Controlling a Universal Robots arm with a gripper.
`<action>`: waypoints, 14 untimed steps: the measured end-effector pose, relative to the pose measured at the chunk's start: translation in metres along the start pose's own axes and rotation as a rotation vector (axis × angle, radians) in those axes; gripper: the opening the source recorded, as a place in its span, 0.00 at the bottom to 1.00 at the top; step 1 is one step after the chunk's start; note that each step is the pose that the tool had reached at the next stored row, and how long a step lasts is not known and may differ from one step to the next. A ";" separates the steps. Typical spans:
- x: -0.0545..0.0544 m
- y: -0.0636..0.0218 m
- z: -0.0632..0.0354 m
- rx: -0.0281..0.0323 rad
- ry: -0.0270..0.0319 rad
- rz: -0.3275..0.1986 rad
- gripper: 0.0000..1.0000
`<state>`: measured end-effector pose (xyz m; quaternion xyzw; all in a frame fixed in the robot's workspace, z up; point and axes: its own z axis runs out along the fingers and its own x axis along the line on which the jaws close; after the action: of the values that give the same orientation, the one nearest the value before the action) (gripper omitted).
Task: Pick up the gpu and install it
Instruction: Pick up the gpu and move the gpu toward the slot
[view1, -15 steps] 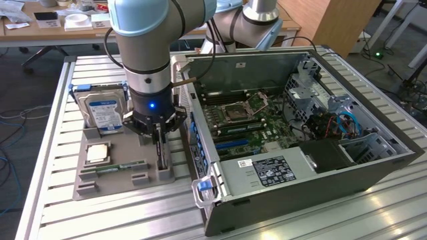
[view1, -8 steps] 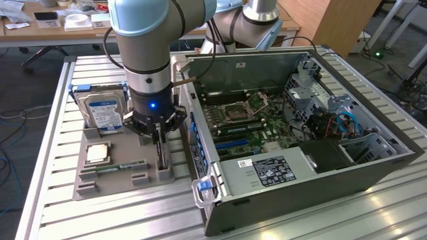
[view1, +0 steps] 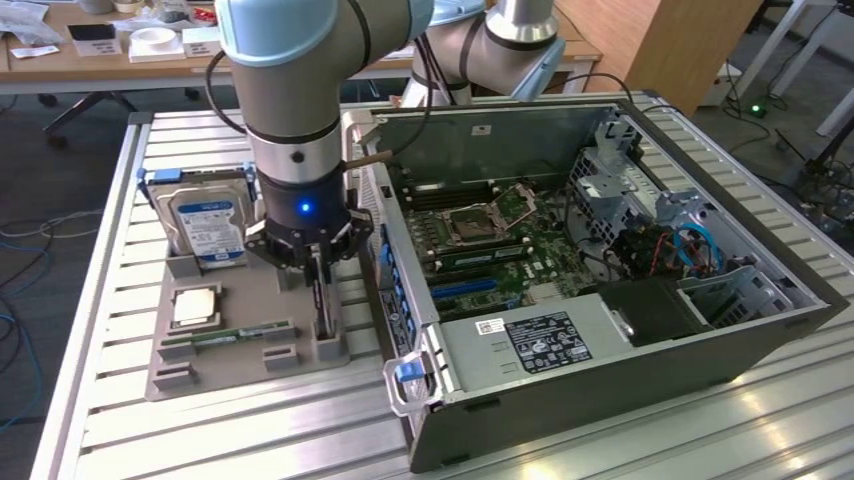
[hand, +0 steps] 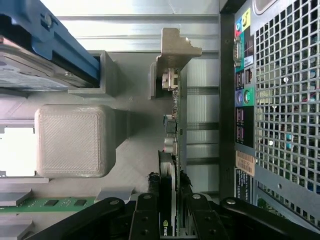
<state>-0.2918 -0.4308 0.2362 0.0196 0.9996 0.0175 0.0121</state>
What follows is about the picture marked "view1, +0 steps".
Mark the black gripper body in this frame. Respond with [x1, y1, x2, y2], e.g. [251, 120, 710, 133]
[258, 169, 359, 252]

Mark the graphics card with black fan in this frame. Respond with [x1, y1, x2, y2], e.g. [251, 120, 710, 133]
[301, 249, 346, 349]

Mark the hard disk with blue label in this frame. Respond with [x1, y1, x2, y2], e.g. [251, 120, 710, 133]
[136, 162, 259, 274]

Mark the silver CPU chip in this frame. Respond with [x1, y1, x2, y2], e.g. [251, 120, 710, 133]
[171, 289, 221, 326]

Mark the green RAM stick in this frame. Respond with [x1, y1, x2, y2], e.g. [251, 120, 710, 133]
[437, 243, 533, 269]
[163, 322, 295, 346]

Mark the CPU socket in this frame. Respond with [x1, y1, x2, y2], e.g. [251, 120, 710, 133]
[445, 203, 509, 246]

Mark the blue expansion slot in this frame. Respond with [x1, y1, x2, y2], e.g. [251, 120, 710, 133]
[430, 278, 501, 302]

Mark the grey parts rack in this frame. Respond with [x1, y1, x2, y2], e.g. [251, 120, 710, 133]
[144, 239, 353, 404]

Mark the green motherboard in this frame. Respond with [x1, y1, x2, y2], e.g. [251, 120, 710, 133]
[393, 169, 602, 321]

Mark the metal socket cover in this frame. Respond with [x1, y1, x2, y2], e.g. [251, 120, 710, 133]
[490, 182, 543, 229]

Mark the grey power supply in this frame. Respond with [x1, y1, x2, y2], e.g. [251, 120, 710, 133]
[426, 294, 636, 394]

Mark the small white box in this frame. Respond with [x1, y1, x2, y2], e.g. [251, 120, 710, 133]
[181, 27, 226, 60]

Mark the flat white box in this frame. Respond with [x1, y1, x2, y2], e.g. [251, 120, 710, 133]
[128, 39, 189, 65]

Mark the metal disk bay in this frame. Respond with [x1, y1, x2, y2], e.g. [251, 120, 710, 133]
[677, 265, 802, 329]
[566, 117, 709, 241]

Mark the black chair base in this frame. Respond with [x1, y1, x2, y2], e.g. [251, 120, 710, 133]
[39, 88, 202, 147]

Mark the white tape roll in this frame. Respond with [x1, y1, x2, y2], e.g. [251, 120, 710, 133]
[131, 27, 177, 51]

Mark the white box with black top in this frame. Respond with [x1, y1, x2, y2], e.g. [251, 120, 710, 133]
[68, 23, 126, 57]

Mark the black open PC case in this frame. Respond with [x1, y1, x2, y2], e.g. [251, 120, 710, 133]
[341, 97, 853, 475]

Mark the clear plastic bag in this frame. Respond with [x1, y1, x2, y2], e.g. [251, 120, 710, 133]
[0, 0, 54, 46]

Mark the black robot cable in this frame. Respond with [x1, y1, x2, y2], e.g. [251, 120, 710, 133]
[205, 47, 250, 135]

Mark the blue floor cable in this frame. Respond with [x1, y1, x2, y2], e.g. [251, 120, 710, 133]
[0, 238, 54, 432]

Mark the blue wire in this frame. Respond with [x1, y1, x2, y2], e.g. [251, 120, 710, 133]
[670, 222, 728, 277]

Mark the white table frame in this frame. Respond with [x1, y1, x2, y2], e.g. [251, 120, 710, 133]
[726, 0, 854, 137]

